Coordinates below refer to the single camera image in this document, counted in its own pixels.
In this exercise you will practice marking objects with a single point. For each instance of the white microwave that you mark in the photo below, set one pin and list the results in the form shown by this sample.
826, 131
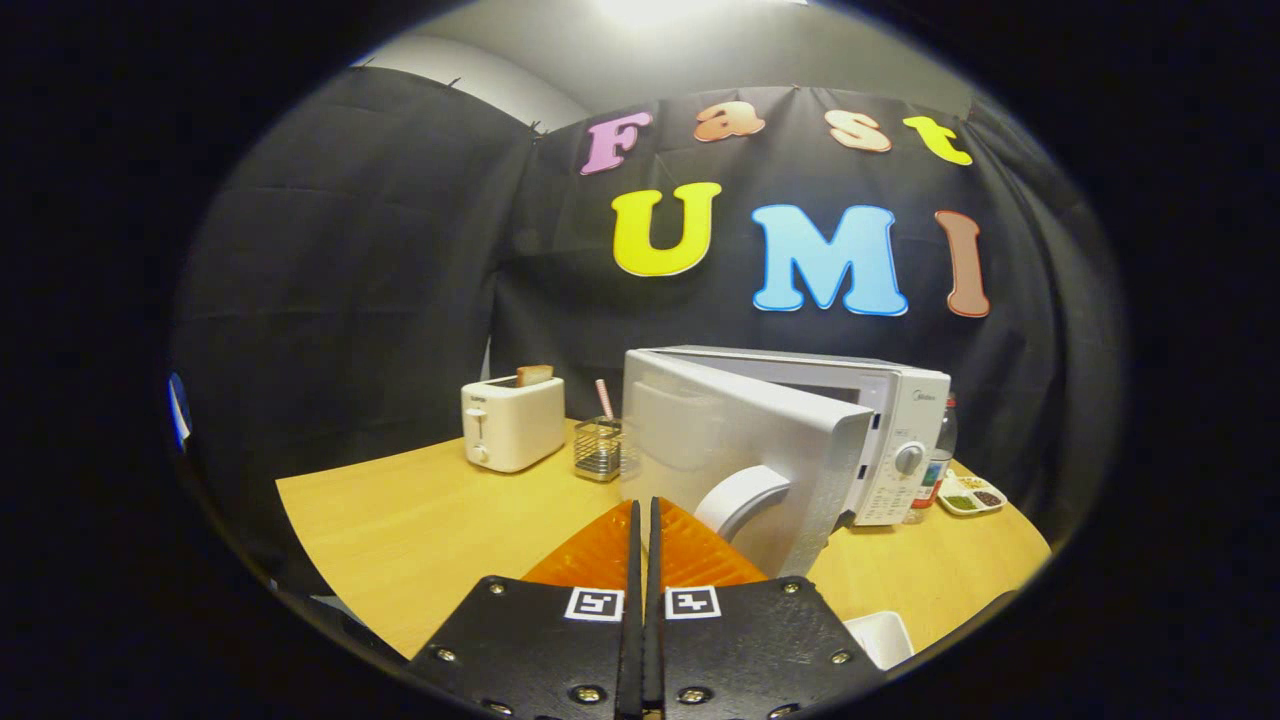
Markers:
720, 440

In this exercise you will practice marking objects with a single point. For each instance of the white toaster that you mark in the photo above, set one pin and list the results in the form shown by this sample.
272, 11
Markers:
515, 425

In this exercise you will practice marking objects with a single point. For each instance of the white divided bean dish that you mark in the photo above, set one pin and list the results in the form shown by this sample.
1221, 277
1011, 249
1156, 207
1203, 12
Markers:
970, 498

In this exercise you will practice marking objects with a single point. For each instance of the pink straw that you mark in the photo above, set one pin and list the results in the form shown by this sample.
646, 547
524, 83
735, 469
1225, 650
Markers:
604, 400

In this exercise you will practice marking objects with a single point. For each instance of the clear water bottle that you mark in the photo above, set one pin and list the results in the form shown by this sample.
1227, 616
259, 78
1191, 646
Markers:
940, 460

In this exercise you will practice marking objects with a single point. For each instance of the white plate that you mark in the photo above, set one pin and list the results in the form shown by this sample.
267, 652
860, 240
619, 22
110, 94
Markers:
880, 640

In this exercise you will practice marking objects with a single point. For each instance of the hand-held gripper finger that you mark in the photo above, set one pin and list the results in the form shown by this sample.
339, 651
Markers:
654, 650
632, 650

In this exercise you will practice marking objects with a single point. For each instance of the large ceiling light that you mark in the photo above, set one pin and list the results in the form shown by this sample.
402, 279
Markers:
690, 10

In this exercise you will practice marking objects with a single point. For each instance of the toast slice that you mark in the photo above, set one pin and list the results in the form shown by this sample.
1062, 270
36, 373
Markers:
534, 376

